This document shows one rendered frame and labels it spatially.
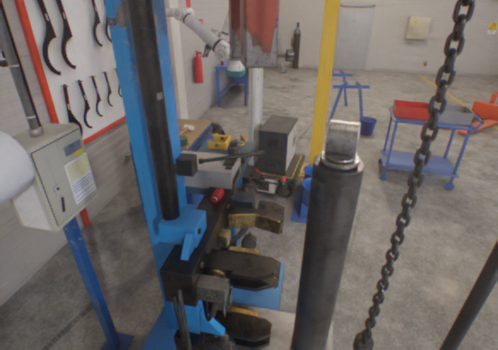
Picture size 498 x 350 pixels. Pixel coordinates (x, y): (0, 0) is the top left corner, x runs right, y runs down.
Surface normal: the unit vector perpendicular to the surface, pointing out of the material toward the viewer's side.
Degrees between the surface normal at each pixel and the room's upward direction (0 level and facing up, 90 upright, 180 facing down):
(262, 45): 90
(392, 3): 90
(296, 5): 90
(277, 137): 90
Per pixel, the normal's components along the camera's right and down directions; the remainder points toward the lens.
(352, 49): -0.20, 0.46
